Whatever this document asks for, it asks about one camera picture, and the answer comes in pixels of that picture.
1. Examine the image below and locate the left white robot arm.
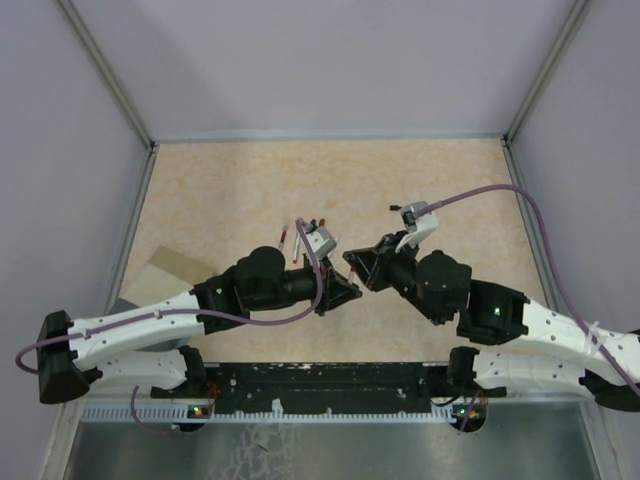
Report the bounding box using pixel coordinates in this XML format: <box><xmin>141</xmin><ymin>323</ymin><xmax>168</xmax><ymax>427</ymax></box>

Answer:
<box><xmin>16</xmin><ymin>246</ymin><xmax>362</xmax><ymax>405</ymax></box>

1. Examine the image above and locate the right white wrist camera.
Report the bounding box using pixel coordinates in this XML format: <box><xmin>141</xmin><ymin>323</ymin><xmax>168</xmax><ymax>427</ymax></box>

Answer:
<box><xmin>395</xmin><ymin>201</ymin><xmax>439</xmax><ymax>253</ymax></box>

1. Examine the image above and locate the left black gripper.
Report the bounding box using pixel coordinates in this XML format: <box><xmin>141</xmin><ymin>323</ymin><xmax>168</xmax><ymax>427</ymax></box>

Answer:
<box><xmin>250</xmin><ymin>252</ymin><xmax>362</xmax><ymax>314</ymax></box>

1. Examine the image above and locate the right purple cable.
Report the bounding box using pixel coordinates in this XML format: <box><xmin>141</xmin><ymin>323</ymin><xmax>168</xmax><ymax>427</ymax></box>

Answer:
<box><xmin>409</xmin><ymin>183</ymin><xmax>640</xmax><ymax>401</ymax></box>

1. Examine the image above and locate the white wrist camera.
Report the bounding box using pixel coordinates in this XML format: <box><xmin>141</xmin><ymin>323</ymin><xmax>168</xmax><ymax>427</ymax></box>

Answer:
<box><xmin>305</xmin><ymin>223</ymin><xmax>338</xmax><ymax>261</ymax></box>
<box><xmin>395</xmin><ymin>201</ymin><xmax>439</xmax><ymax>253</ymax></box>

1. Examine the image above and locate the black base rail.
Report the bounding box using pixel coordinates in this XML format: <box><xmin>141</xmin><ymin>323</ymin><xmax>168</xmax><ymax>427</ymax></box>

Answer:
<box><xmin>151</xmin><ymin>362</ymin><xmax>480</xmax><ymax>415</ymax></box>

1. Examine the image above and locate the brown cardboard piece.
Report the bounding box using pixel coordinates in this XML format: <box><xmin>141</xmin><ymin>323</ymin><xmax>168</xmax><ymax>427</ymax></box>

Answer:
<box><xmin>120</xmin><ymin>246</ymin><xmax>214</xmax><ymax>306</ymax></box>

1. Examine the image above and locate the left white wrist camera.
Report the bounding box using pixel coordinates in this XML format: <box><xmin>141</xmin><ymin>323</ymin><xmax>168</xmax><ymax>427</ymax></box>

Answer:
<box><xmin>305</xmin><ymin>223</ymin><xmax>338</xmax><ymax>261</ymax></box>

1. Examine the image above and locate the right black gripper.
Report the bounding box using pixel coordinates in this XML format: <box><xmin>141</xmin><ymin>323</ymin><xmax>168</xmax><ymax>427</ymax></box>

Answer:
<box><xmin>345</xmin><ymin>230</ymin><xmax>446</xmax><ymax>326</ymax></box>

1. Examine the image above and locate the white slotted cable duct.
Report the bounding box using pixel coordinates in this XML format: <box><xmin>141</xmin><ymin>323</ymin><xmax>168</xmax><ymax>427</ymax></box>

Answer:
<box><xmin>79</xmin><ymin>402</ymin><xmax>484</xmax><ymax>426</ymax></box>

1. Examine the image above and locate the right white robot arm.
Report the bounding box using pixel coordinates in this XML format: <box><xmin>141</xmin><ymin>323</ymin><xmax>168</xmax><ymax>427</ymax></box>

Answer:
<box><xmin>343</xmin><ymin>234</ymin><xmax>639</xmax><ymax>412</ymax></box>

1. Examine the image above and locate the red capped white pen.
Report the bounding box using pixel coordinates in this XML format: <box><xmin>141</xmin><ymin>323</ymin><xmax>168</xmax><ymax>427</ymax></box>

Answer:
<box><xmin>292</xmin><ymin>233</ymin><xmax>300</xmax><ymax>265</ymax></box>

